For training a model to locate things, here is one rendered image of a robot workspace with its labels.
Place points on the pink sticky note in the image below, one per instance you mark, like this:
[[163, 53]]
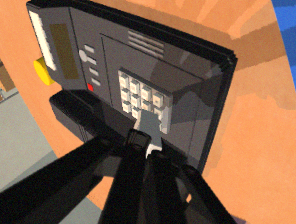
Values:
[[239, 221]]

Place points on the yellow short cylinder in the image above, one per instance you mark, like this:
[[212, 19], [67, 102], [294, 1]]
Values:
[[42, 72]]

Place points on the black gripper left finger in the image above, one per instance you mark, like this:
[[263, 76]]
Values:
[[48, 195]]

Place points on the black desk phone body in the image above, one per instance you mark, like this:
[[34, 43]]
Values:
[[116, 63]]

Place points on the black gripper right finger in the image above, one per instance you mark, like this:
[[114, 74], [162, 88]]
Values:
[[161, 193]]

